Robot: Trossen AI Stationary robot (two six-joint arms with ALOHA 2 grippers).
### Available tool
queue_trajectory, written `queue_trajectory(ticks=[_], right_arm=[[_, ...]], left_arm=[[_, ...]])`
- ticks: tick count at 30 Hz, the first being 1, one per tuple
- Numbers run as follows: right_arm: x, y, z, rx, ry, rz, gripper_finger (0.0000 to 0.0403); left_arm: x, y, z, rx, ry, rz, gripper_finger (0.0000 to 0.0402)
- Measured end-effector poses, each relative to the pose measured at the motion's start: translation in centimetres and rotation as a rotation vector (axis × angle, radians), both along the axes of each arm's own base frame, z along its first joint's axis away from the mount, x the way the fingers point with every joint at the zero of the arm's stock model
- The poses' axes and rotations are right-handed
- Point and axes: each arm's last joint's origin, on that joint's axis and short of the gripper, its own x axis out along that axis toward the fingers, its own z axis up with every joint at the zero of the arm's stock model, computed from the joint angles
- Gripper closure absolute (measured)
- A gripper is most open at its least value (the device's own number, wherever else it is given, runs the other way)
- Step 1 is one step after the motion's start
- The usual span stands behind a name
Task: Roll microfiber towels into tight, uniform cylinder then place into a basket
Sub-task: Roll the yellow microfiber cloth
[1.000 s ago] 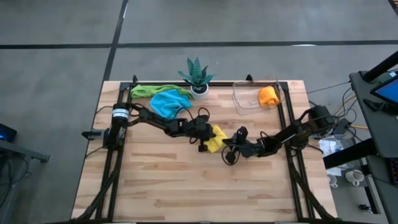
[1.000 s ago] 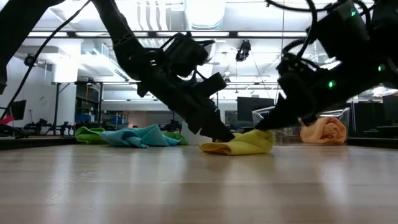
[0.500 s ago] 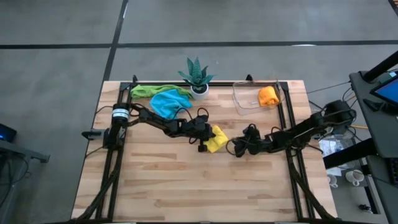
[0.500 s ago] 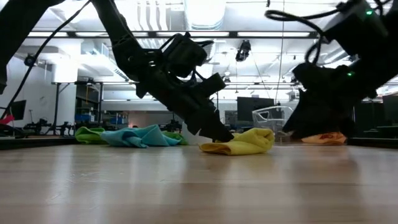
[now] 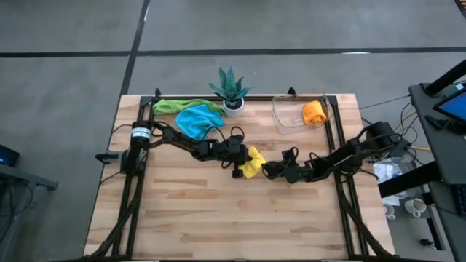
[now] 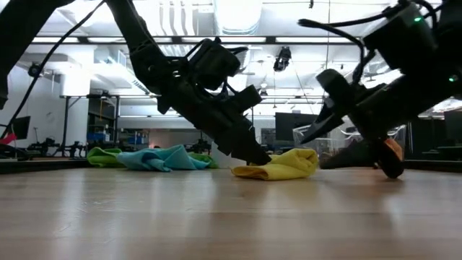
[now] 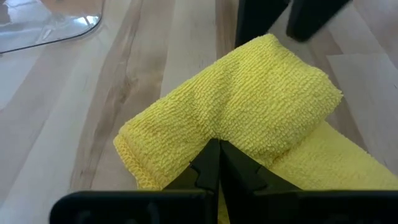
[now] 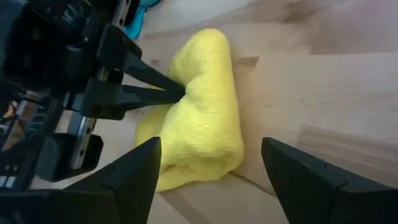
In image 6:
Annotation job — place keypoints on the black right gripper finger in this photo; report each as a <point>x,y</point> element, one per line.
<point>391,164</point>
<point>325,124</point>

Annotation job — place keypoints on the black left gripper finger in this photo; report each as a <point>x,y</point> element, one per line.
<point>254,153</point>

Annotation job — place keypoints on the orange microfiber towel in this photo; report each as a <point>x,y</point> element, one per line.
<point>395,148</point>

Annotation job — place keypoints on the clear plastic basket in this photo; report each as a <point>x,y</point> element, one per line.
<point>314,141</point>

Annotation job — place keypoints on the yellow microfiber towel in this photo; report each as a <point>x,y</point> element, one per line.
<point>285,166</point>

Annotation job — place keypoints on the blue microfiber towel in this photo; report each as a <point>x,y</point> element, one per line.
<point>162,159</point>

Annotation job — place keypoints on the green microfiber towel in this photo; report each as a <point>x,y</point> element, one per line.
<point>103,157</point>

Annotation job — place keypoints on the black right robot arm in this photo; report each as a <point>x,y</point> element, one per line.
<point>415,39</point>

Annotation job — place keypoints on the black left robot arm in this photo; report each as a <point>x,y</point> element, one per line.
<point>144,54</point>

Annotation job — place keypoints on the black desktop monitor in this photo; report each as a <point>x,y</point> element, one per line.
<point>288,124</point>

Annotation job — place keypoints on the large black monitor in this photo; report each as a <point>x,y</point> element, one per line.
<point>453,126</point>

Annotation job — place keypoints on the black ceiling spotlight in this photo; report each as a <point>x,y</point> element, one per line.
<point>35,69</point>
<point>282,57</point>

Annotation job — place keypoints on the black shelf rack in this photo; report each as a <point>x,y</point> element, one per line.
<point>103,121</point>

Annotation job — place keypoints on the white cabinet box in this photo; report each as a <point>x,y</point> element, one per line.
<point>74,85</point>

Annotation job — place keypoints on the small black monitor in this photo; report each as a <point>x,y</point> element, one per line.
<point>21,126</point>

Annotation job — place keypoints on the red object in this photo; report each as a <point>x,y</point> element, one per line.
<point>8,139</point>

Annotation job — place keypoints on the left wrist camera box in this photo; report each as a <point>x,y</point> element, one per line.
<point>245,99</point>

